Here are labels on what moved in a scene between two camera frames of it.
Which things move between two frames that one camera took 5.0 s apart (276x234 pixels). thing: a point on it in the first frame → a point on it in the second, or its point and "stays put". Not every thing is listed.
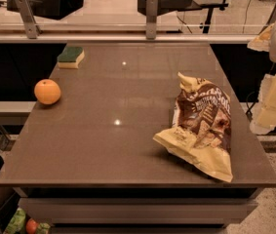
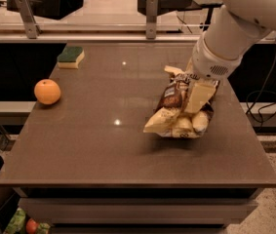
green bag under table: (17, 222) stays put
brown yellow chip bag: (201, 129) → (172, 119)
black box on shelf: (55, 1) stays put
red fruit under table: (31, 226) stays put
